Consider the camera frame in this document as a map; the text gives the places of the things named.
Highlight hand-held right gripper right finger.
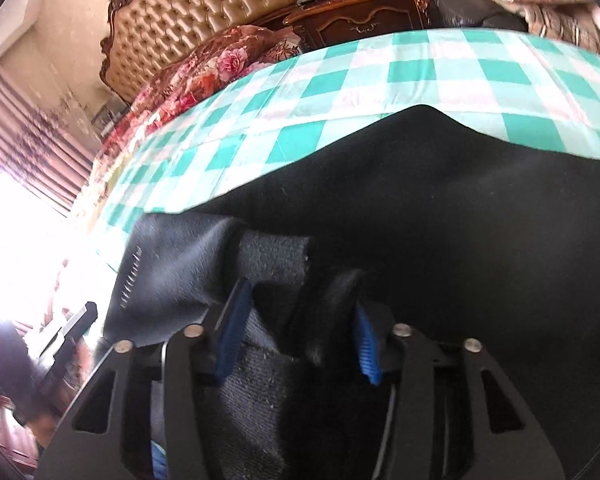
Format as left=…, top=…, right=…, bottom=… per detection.
left=352, top=304, right=564, bottom=480

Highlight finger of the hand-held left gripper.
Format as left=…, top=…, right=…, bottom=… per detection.
left=36, top=301, right=99, bottom=363

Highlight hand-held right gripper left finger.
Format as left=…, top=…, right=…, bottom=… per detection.
left=40, top=277, right=254, bottom=480

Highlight black pants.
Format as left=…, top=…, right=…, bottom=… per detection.
left=100, top=104, right=600, bottom=480

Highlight brown wooden furniture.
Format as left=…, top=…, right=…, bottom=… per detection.
left=0, top=380, right=41, bottom=480

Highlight striped curtain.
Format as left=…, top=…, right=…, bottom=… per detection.
left=0, top=57, right=97, bottom=223

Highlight red floral blanket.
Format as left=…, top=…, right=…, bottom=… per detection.
left=92, top=25, right=304, bottom=173

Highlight teal checked cloth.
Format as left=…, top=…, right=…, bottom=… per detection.
left=92, top=27, right=600, bottom=263

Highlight tufted leather bed headboard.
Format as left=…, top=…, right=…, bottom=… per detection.
left=100, top=0, right=327, bottom=107

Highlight dark wooden nightstand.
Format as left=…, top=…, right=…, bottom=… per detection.
left=252, top=0, right=434, bottom=52

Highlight brown plaid blanket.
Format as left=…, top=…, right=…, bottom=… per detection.
left=524, top=0, right=600, bottom=57

